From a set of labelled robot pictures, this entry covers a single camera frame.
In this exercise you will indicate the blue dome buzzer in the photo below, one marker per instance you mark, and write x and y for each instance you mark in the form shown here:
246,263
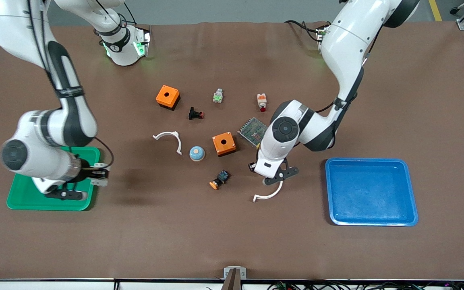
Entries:
199,155

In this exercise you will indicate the orange mushroom push button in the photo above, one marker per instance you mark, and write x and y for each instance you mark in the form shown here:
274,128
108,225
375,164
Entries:
214,185

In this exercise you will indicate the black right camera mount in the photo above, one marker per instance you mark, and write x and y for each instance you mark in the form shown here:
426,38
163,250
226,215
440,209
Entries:
71,195

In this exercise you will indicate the black red push button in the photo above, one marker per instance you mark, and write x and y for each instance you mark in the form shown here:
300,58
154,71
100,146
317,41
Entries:
193,113

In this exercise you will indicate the green grey selector switch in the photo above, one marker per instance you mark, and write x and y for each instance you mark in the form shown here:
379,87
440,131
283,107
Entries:
217,96

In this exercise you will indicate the blue plastic tray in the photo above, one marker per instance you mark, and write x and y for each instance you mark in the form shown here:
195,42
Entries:
353,209

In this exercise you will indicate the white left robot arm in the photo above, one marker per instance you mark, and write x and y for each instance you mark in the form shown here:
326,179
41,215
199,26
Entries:
349,44

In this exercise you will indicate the brown table cover mat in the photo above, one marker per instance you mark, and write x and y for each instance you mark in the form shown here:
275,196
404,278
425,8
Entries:
232,233

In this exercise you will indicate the white orange red indicator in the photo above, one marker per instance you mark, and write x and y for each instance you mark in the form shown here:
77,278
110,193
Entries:
261,99

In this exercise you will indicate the orange button box black base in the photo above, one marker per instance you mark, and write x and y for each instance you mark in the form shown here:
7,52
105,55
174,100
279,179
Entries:
160,98

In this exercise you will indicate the metal mesh power supply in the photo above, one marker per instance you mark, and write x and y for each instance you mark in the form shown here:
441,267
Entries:
250,131

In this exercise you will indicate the metal table edge clamp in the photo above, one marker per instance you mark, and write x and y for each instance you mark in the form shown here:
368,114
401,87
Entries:
227,270

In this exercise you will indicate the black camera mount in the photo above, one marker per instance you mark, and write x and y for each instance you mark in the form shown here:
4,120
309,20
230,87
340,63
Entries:
288,174
71,195

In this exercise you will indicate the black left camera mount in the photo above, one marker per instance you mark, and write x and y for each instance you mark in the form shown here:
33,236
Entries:
288,174

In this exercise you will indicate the green plastic tray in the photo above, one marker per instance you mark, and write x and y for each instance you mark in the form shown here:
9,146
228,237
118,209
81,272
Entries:
22,197

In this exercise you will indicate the small white curved bracket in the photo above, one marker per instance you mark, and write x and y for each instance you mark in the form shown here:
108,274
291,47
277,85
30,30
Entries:
167,133

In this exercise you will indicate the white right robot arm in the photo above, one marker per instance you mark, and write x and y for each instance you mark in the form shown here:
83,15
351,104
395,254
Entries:
34,157

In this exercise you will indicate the large white curved bracket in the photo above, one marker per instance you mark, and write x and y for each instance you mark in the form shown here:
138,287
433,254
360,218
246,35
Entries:
264,197

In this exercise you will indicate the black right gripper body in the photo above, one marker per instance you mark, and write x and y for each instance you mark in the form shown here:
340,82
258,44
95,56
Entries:
85,175

